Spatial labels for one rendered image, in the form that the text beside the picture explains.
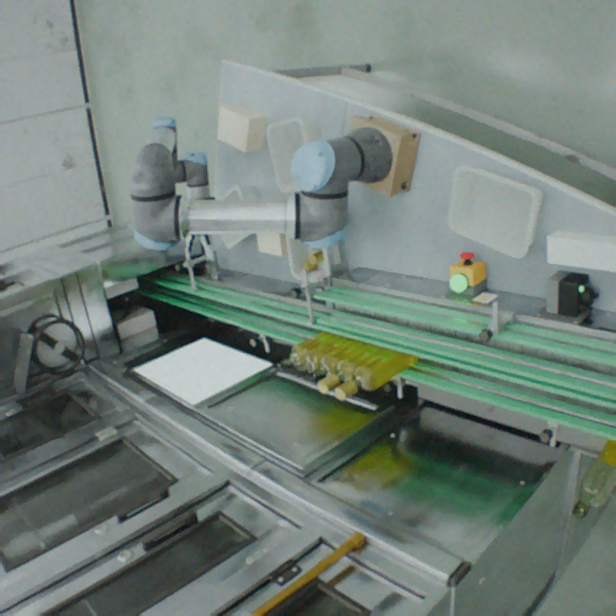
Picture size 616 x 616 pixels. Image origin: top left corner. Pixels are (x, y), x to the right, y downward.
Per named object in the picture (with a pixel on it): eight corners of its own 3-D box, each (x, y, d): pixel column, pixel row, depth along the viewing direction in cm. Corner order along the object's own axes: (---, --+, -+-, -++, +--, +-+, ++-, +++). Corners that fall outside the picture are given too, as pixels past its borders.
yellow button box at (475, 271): (465, 283, 145) (450, 292, 140) (463, 256, 142) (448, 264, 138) (487, 287, 140) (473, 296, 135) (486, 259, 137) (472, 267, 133)
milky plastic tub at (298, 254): (310, 270, 188) (291, 278, 183) (301, 205, 181) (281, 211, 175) (349, 277, 176) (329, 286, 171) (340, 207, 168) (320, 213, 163)
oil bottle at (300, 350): (342, 338, 169) (289, 367, 155) (340, 321, 167) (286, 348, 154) (356, 342, 165) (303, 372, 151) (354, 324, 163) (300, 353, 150)
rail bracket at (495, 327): (504, 319, 125) (475, 340, 116) (503, 289, 122) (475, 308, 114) (519, 322, 122) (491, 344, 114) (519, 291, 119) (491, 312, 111)
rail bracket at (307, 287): (325, 313, 170) (295, 328, 162) (318, 259, 164) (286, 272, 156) (333, 315, 168) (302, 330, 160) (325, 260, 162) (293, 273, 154)
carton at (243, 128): (237, 104, 187) (220, 106, 182) (266, 116, 179) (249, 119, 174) (234, 135, 194) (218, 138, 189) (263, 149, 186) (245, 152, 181)
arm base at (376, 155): (349, 122, 144) (322, 126, 138) (393, 131, 134) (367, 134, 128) (348, 176, 151) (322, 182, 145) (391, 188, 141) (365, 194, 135)
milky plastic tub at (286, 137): (299, 188, 181) (279, 194, 176) (285, 122, 175) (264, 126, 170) (336, 183, 168) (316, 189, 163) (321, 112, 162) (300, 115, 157)
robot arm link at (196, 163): (178, 153, 174) (203, 149, 177) (181, 186, 178) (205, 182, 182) (184, 154, 167) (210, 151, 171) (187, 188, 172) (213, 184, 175)
